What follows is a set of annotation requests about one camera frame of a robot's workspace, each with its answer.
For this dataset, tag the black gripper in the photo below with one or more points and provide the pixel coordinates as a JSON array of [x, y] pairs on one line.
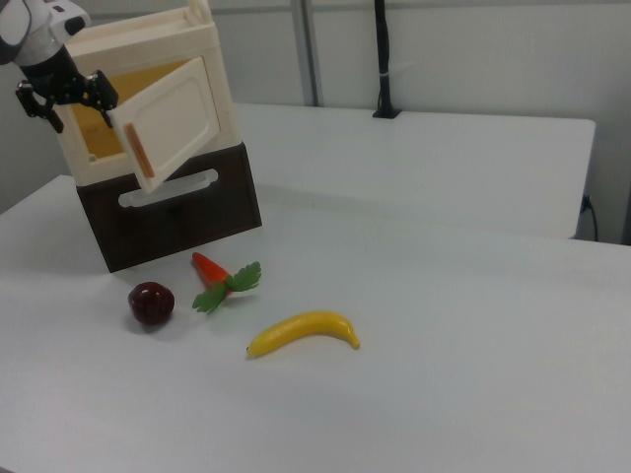
[[54, 79]]

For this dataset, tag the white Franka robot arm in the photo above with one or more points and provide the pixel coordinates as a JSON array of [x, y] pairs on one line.
[[29, 24]]

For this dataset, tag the dark drawer base box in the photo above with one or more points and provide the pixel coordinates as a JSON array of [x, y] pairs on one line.
[[197, 222]]

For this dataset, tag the dark red toy apple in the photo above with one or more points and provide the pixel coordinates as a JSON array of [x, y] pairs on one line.
[[152, 303]]

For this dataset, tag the orange toy carrot green leaves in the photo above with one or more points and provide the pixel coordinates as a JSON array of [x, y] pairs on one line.
[[209, 268]]

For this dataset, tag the black pole with clamp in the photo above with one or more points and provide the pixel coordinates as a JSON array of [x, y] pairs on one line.
[[384, 59]]

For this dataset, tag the yellow toy banana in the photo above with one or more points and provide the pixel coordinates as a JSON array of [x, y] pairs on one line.
[[301, 330]]

